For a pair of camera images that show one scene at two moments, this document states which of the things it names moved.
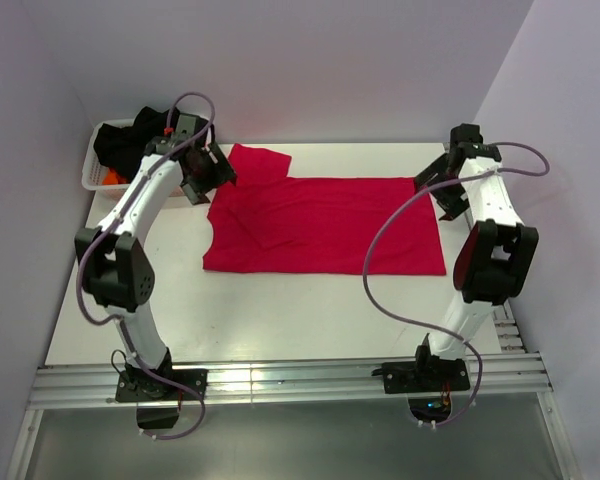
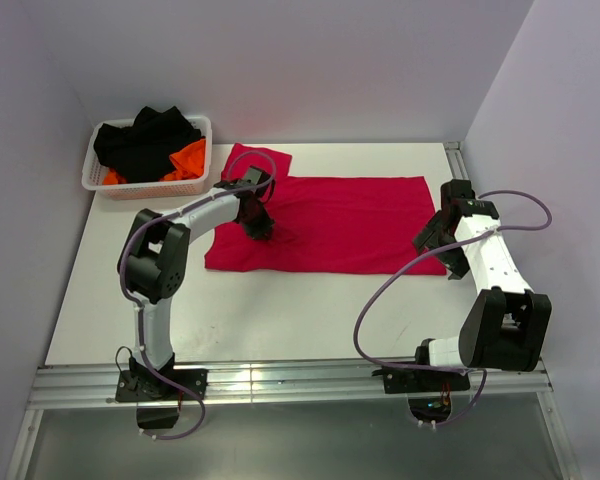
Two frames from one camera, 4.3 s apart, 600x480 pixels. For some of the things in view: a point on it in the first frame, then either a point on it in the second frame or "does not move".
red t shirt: (266, 222) does not move
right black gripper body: (450, 201) -> (442, 237)
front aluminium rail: (347, 386) does not move
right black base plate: (427, 376) does not move
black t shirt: (122, 148) does not move
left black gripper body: (211, 175) -> (258, 224)
